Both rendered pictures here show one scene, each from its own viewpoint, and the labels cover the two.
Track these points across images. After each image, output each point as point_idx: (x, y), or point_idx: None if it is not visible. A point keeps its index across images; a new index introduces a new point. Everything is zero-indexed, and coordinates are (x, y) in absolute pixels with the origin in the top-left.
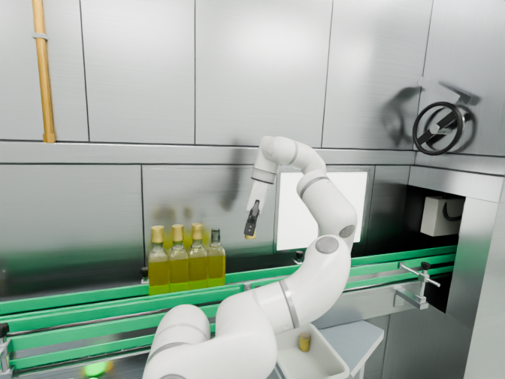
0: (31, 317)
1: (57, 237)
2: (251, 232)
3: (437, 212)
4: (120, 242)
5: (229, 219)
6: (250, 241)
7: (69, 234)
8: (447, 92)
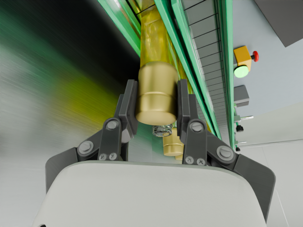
0: (214, 123)
1: (171, 159)
2: (195, 95)
3: None
4: (153, 143)
5: (62, 128)
6: (18, 37)
7: (168, 159)
8: None
